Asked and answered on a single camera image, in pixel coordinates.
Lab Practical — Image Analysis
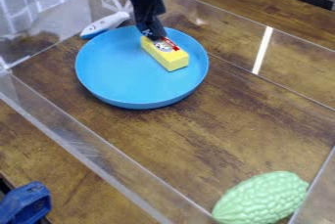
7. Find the clear acrylic enclosure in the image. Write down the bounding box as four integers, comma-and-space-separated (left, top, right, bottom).
0, 0, 335, 224

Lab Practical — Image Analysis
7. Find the green bitter gourd toy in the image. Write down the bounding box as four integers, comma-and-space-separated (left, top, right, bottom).
212, 171, 309, 224

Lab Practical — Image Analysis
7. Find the white and blue toy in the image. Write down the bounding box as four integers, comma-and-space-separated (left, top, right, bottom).
81, 12, 130, 39

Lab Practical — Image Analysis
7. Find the yellow butter box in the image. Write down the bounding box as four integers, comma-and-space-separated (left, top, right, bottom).
140, 36, 191, 71

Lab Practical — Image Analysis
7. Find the blue round tray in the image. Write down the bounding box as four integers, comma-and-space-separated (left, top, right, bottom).
75, 26, 209, 110

